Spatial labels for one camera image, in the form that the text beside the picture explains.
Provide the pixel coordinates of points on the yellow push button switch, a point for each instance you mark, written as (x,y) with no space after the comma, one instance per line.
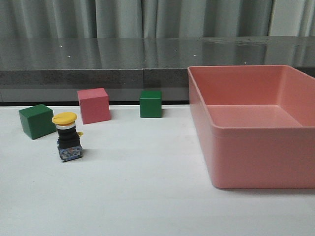
(68,143)

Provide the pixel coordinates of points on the right green cube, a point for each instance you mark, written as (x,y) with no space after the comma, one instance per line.
(150,104)

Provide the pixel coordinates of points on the green cube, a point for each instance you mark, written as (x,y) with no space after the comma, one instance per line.
(150,104)
(36,121)

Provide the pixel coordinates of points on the pink cube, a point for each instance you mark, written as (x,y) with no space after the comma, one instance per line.
(94,105)

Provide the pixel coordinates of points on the pink plastic bin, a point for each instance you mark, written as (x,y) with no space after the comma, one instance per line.
(255,124)

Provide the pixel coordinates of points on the dark grey glossy counter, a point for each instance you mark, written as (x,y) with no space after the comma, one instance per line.
(51,71)

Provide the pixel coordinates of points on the left green cube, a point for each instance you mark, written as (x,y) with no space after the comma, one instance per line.
(36,121)

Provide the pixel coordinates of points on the grey curtain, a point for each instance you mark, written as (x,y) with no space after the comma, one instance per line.
(155,18)

